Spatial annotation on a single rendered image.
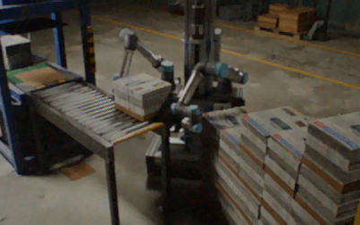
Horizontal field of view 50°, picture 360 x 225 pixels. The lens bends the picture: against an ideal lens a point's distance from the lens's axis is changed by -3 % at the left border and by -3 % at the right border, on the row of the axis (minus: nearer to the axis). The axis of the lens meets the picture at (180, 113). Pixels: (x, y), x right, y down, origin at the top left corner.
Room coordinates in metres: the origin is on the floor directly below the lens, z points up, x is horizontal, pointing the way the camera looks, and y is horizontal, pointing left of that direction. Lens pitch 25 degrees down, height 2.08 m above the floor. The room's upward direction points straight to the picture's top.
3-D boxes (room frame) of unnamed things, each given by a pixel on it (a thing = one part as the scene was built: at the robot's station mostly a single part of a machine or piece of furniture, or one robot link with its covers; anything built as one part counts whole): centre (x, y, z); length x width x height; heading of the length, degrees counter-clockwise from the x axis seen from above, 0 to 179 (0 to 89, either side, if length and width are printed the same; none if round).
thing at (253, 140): (2.12, -0.60, 0.95); 0.38 x 0.29 x 0.23; 111
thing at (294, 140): (1.86, -0.72, 1.06); 0.37 x 0.28 x 0.01; 111
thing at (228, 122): (2.25, -0.54, 0.42); 1.17 x 0.39 x 0.83; 22
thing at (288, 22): (8.91, -2.40, 0.28); 1.20 x 0.83 x 0.57; 43
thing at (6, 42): (4.09, 1.82, 0.93); 0.38 x 0.30 x 0.26; 43
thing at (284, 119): (2.11, -0.58, 1.06); 0.37 x 0.29 x 0.01; 111
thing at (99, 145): (2.75, 0.92, 0.74); 1.34 x 0.05 x 0.12; 43
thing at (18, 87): (3.67, 1.43, 0.75); 0.70 x 0.65 x 0.10; 43
